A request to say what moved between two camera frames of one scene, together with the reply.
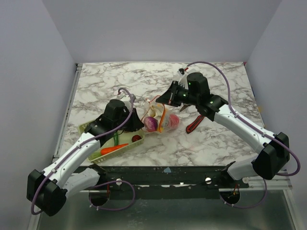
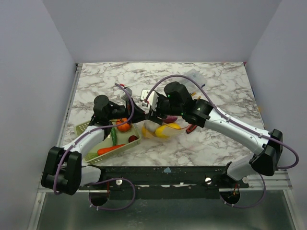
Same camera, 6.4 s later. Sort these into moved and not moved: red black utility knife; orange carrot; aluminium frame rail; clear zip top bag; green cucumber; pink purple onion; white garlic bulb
Moved: clear zip top bag; white garlic bulb; pink purple onion
Not moved: green cucumber; aluminium frame rail; orange carrot; red black utility knife
